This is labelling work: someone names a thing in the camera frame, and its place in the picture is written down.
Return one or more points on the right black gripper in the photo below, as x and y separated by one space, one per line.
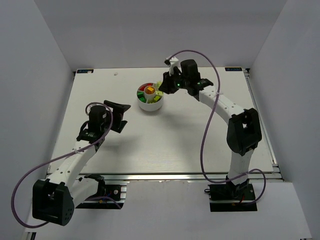
169 84

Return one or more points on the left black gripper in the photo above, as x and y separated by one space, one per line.
115 116

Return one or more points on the pale green lego brick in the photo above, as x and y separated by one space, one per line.
159 93

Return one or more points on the green long lego brick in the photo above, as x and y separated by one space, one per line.
141 97

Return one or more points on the light green lego brick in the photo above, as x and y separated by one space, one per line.
158 84

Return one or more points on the red lego brick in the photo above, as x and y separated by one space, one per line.
141 88

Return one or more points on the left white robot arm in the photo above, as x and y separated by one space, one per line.
55 198

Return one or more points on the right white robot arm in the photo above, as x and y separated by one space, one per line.
243 125

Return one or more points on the white round divided container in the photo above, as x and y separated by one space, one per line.
148 106

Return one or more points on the left blue table label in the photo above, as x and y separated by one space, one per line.
85 71

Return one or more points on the blue table label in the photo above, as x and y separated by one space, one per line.
85 71
233 69

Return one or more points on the right blue table label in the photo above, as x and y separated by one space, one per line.
233 69

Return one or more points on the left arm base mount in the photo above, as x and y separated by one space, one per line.
107 196

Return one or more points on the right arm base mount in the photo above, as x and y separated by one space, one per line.
221 200

